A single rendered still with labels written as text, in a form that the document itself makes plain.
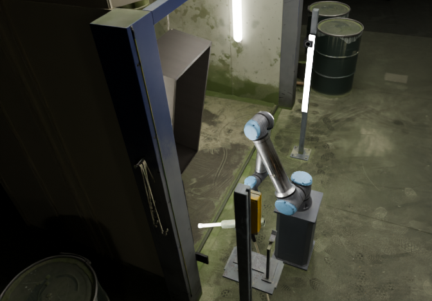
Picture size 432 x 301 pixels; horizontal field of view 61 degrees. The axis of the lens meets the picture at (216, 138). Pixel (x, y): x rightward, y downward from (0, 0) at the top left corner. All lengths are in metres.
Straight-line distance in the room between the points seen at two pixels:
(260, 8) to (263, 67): 0.75
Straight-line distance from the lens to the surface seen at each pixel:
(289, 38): 4.45
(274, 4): 4.35
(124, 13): 1.62
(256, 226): 1.81
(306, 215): 2.81
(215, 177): 3.90
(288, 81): 4.70
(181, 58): 2.62
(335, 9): 5.67
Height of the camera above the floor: 2.81
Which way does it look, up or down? 39 degrees down
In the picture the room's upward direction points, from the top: 5 degrees counter-clockwise
